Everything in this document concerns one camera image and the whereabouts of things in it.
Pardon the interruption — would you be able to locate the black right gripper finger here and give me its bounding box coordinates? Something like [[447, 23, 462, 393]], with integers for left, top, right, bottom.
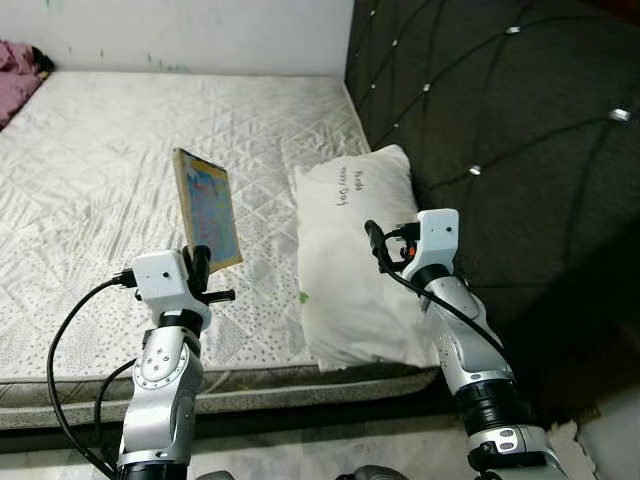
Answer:
[[364, 220, 394, 273]]

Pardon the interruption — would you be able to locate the white pillow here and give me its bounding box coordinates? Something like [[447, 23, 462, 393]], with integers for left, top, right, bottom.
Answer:
[[292, 145, 442, 374]]

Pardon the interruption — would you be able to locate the yellow bordered blue picture book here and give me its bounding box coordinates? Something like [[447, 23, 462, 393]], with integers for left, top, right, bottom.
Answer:
[[172, 148, 245, 277]]

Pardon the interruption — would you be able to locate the pink cartoon print blanket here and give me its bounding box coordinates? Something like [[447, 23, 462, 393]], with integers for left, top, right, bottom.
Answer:
[[0, 40, 47, 131]]

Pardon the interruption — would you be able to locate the white quilted mattress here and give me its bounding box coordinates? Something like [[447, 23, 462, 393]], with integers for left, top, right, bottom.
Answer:
[[0, 70, 443, 403]]

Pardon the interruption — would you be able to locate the dark brown tufted headboard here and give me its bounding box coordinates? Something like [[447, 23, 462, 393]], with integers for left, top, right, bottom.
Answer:
[[345, 0, 640, 423]]

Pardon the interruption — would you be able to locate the grey right robot leg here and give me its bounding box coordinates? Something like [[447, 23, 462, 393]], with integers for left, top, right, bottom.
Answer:
[[340, 464, 412, 480]]

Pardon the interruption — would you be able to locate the white foam piece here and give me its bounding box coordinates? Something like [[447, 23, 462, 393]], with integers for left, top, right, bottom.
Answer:
[[540, 420, 602, 480]]

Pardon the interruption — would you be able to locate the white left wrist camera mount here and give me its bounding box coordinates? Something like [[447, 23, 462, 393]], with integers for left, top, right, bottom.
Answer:
[[132, 250, 214, 323]]

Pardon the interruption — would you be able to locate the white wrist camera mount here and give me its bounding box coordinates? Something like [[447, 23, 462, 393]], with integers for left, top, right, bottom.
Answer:
[[405, 208, 462, 287], [132, 250, 214, 323]]

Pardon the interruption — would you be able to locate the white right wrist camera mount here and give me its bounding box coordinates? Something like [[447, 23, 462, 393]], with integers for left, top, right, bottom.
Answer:
[[405, 208, 462, 287]]

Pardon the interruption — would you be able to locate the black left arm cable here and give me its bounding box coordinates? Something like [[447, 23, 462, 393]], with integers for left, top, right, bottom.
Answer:
[[47, 270, 138, 477]]

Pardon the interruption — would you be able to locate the dark bed frame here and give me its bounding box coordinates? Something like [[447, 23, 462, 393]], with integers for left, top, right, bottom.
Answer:
[[0, 385, 453, 443]]

